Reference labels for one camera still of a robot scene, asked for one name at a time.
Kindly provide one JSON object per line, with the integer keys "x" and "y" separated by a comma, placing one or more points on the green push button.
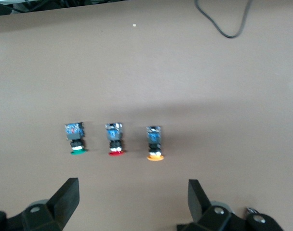
{"x": 75, "y": 134}

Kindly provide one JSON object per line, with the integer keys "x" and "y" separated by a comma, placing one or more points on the yellow push button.
{"x": 154, "y": 139}

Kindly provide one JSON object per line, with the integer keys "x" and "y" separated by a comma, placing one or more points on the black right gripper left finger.
{"x": 64, "y": 199}

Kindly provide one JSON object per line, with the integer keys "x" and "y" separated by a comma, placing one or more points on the red push button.
{"x": 114, "y": 134}

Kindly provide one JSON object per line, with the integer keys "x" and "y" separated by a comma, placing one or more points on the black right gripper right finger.
{"x": 199, "y": 204}

